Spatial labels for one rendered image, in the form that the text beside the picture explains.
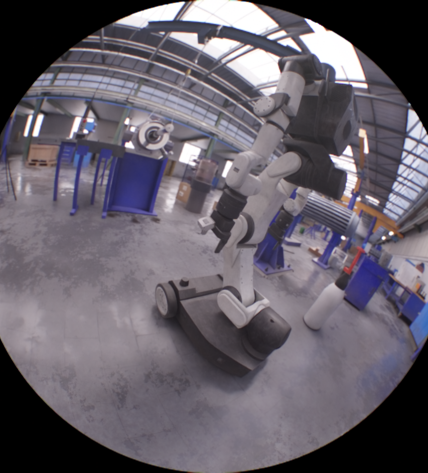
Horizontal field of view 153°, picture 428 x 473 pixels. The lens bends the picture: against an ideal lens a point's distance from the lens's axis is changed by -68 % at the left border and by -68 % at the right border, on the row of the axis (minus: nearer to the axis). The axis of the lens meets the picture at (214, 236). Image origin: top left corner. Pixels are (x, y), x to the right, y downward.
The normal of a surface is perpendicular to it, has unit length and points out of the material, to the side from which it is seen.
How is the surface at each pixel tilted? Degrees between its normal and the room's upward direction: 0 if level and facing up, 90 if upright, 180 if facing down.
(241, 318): 90
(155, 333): 0
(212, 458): 0
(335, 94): 90
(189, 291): 45
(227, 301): 90
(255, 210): 90
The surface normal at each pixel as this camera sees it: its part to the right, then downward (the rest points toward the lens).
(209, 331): 0.33, -0.88
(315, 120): -0.80, 0.13
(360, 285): -0.80, -0.08
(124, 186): 0.53, 0.46
